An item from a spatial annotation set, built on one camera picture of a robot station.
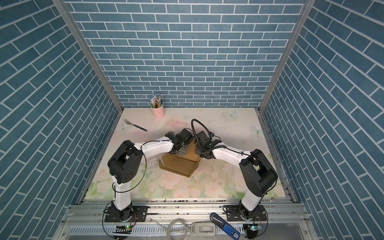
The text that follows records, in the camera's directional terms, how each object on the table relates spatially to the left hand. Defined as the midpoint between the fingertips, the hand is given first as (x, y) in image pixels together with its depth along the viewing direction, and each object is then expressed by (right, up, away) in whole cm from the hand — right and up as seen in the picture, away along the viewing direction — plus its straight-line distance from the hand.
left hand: (180, 149), depth 96 cm
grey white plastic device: (+14, -32, -28) cm, 45 cm away
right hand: (+11, +1, -4) cm, 12 cm away
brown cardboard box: (+4, -8, -7) cm, 12 cm away
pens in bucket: (-19, +32, +9) cm, 38 cm away
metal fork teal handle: (-34, +14, +13) cm, 39 cm away
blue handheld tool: (+28, -35, -25) cm, 51 cm away
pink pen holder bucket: (-18, +25, +14) cm, 34 cm away
